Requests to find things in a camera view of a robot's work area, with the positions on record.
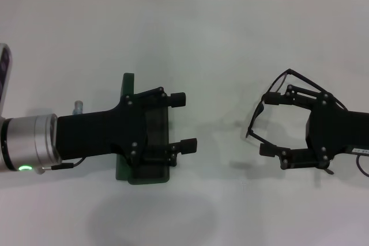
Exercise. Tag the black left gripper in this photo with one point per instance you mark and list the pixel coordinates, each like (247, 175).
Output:
(95, 133)

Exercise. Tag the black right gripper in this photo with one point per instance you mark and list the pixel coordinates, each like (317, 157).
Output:
(331, 130)

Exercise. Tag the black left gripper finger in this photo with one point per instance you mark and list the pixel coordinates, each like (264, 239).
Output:
(188, 145)

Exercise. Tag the green glasses case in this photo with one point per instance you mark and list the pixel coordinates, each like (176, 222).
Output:
(127, 83)

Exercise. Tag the black glasses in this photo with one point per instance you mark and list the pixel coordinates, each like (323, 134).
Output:
(290, 71)

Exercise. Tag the small silver connector stub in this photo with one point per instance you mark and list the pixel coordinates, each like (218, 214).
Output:
(78, 107)

